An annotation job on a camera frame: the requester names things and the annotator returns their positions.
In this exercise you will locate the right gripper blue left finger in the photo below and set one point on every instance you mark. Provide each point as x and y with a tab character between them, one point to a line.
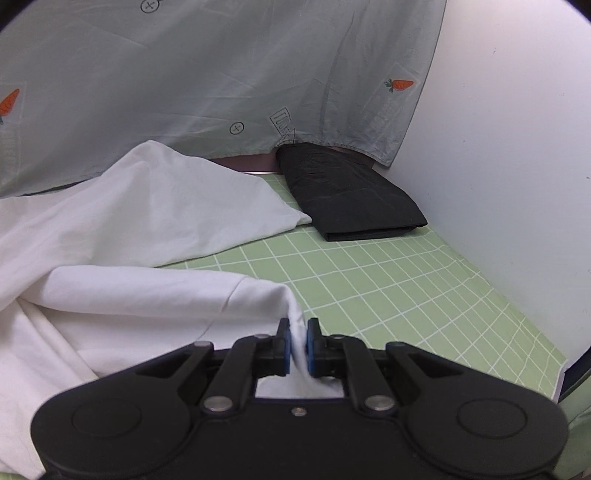
236	371

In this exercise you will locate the grey carrot print sheet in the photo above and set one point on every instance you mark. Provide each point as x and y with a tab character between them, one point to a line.
84	82

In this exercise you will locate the folded black garment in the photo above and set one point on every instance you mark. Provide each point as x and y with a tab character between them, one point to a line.
345	198

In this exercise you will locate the green grid cutting mat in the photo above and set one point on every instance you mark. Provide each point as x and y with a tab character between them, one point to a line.
414	288

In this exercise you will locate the white trousers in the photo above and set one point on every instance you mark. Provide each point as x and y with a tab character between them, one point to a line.
90	282

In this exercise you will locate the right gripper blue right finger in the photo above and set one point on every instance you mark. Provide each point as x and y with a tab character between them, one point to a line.
359	368

